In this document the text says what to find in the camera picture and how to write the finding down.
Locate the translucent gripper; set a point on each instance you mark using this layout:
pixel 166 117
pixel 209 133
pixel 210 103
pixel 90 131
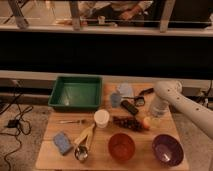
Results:
pixel 158 108

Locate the yellow red apple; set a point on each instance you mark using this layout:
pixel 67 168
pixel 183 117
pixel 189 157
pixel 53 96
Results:
pixel 146 123

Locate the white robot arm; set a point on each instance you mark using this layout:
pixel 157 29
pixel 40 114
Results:
pixel 169 93

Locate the purple bowl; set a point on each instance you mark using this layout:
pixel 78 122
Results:
pixel 167 150

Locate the red orange bowl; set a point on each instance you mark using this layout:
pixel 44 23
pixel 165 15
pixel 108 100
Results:
pixel 121 147

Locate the black remote control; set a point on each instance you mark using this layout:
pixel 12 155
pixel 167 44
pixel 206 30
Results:
pixel 129 107

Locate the bunch of dark grapes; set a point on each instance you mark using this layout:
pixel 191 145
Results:
pixel 128 122

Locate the blue grey cloth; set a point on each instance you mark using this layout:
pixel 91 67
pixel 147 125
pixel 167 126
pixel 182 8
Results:
pixel 125 90

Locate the small blue cup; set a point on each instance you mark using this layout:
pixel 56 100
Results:
pixel 115 99

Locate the white paper cup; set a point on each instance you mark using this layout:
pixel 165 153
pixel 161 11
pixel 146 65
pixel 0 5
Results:
pixel 101 118

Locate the green plastic tray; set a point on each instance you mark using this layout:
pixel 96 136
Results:
pixel 74 93

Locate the silver fork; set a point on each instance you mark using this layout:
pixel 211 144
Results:
pixel 81 121

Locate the blue sponge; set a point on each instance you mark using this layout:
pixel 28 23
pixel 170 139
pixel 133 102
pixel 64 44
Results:
pixel 63 143

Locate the person behind glass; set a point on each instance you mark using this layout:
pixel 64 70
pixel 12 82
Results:
pixel 118 10

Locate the black power adapter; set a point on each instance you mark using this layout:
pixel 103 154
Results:
pixel 13 123

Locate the metal measuring cup wooden handle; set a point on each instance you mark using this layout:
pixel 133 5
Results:
pixel 83 142

